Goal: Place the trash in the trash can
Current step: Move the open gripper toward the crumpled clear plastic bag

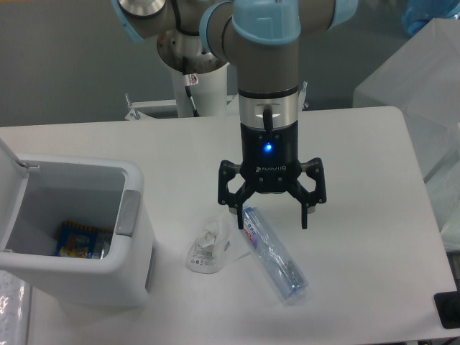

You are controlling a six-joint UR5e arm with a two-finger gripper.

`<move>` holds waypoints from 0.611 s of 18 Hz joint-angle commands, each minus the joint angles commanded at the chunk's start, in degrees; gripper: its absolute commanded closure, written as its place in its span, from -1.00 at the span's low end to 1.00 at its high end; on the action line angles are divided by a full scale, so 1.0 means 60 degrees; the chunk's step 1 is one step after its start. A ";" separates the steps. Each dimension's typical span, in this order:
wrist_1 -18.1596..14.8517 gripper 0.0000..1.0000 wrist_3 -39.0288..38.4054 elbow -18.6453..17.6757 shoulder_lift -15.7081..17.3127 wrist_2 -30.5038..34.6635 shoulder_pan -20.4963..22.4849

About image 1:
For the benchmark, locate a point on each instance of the white plastic wrapper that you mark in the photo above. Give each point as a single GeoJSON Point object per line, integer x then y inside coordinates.
{"type": "Point", "coordinates": [219, 244]}

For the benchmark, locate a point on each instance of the blue water jug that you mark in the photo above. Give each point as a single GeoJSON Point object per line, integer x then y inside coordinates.
{"type": "Point", "coordinates": [418, 13]}

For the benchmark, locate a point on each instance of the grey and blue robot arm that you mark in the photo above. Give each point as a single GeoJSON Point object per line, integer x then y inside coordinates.
{"type": "Point", "coordinates": [261, 40]}

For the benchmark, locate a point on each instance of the clear plastic water bottle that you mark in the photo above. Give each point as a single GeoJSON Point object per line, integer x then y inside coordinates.
{"type": "Point", "coordinates": [283, 274]}

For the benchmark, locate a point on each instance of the clear plastic sheet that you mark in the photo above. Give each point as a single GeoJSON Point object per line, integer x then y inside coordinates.
{"type": "Point", "coordinates": [15, 308]}

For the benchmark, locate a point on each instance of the translucent white storage box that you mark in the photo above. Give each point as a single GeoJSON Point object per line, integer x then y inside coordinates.
{"type": "Point", "coordinates": [422, 80]}

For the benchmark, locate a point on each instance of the blue snack packet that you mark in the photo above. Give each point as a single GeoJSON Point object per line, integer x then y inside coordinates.
{"type": "Point", "coordinates": [82, 241]}

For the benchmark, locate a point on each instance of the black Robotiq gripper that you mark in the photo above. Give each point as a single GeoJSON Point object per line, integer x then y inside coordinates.
{"type": "Point", "coordinates": [270, 158]}

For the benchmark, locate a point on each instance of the white mounting bracket frame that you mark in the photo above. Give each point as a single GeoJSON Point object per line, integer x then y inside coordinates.
{"type": "Point", "coordinates": [167, 109]}

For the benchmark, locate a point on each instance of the white trash can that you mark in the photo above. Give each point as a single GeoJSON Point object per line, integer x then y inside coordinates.
{"type": "Point", "coordinates": [40, 192]}

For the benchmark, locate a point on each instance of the black device at table edge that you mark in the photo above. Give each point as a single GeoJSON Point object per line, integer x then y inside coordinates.
{"type": "Point", "coordinates": [447, 305]}

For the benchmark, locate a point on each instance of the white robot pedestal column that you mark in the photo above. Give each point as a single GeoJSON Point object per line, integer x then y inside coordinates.
{"type": "Point", "coordinates": [208, 90]}

